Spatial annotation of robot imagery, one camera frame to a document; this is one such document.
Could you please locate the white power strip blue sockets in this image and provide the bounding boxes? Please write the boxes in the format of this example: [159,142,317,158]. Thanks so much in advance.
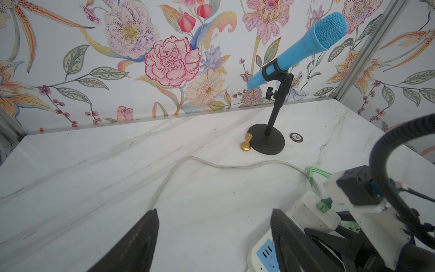
[247,229,280,272]

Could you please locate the white power strip cord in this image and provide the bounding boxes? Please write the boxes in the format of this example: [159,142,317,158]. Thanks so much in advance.
[147,156,322,211]

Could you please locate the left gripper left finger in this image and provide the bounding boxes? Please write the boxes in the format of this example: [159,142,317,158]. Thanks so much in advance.
[89,209,159,272]

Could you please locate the gold chess pawn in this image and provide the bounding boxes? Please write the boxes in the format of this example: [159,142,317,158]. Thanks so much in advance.
[240,133,253,151]

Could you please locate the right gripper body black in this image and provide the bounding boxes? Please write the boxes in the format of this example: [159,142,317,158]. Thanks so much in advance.
[336,226,435,272]

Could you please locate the light green charging cable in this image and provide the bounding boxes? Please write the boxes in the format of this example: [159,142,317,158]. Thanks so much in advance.
[305,165,361,233]

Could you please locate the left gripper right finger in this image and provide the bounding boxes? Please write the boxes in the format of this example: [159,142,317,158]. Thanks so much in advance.
[270,209,343,272]

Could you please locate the poker chip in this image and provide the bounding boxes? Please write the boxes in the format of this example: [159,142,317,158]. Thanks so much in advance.
[290,133,304,143]

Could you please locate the black microphone stand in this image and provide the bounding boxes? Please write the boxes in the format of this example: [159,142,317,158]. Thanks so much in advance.
[248,59,294,155]

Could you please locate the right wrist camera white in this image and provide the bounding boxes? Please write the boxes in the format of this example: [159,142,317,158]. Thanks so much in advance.
[324,165,411,270]

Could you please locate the white usb charger adapter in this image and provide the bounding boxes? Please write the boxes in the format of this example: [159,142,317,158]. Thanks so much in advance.
[285,191,341,233]

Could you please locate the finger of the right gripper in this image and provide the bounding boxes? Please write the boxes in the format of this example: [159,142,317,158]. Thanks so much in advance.
[304,226,360,258]

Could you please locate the blue microphone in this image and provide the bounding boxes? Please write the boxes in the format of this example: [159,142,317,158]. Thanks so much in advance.
[246,12,348,90]

